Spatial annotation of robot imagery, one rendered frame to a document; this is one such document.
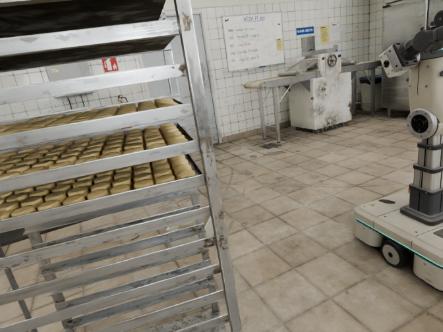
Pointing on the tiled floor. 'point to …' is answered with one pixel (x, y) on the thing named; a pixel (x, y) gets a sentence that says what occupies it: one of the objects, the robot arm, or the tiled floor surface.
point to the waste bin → (370, 93)
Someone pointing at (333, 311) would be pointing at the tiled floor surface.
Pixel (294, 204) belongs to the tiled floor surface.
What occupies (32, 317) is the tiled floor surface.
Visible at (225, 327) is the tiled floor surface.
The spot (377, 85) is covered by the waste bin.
